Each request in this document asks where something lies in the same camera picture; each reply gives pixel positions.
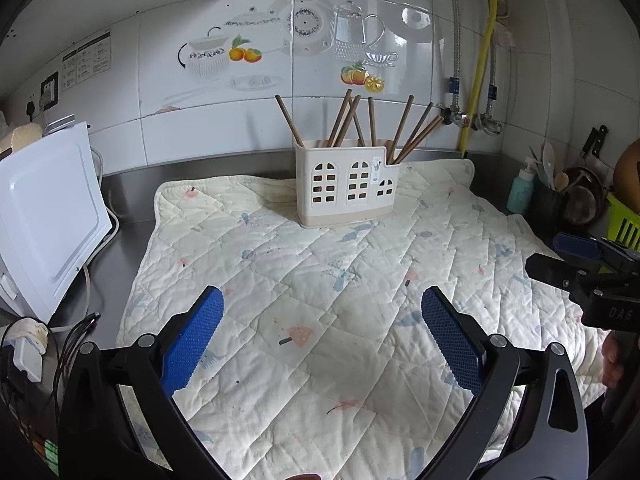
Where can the cream plastic utensil holder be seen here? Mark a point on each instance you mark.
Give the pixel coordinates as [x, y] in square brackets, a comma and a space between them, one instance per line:
[345, 195]

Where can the quilted printed mat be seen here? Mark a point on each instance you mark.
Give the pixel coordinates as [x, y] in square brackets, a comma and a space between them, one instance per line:
[300, 280]

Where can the pale green utensil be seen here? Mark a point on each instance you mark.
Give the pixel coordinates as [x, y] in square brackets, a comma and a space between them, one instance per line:
[537, 162]

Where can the black utensil crock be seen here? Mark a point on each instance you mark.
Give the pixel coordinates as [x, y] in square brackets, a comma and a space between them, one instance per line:
[547, 205]

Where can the wooden spoon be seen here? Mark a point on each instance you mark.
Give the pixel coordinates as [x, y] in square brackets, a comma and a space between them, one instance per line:
[561, 180]

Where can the black wall socket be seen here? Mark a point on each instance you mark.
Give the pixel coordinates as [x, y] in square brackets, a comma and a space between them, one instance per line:
[49, 91]

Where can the person's right hand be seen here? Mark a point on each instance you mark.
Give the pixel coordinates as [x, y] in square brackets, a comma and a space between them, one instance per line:
[612, 365]

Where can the green plastic basket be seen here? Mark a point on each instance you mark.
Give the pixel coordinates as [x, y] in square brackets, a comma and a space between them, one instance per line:
[622, 222]

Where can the white power adapter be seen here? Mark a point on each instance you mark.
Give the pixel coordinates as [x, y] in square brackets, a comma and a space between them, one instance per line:
[27, 355]

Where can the metal pipe valves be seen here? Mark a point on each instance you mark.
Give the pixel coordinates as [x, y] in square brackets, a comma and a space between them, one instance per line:
[455, 115]

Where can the brown wooden board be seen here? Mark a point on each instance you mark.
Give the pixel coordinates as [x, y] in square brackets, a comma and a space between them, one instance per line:
[630, 170]

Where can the white countertop oven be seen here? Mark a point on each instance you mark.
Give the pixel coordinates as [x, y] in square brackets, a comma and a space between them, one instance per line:
[45, 220]

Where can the dark wok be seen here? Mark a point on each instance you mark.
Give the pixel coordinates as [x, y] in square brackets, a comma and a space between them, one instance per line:
[582, 200]

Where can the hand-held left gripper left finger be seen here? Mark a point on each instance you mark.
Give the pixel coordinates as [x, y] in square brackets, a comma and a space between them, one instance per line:
[195, 340]

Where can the colourful packet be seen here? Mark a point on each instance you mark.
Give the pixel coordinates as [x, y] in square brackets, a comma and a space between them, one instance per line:
[45, 455]

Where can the bunch of wooden chopsticks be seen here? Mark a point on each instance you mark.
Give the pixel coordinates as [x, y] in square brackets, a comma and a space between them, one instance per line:
[371, 120]

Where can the wall notice sticker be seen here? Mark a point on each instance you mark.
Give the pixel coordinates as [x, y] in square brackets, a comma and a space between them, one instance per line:
[85, 60]

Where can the white spatula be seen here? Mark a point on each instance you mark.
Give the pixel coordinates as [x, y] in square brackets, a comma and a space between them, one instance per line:
[548, 160]

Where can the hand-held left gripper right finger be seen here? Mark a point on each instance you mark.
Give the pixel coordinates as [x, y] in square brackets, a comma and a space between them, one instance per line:
[450, 345]

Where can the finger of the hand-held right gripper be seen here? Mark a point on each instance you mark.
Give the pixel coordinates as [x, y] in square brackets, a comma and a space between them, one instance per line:
[550, 270]
[577, 246]

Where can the teal soap bottle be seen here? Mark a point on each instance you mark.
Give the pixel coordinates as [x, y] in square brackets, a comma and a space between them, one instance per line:
[520, 190]

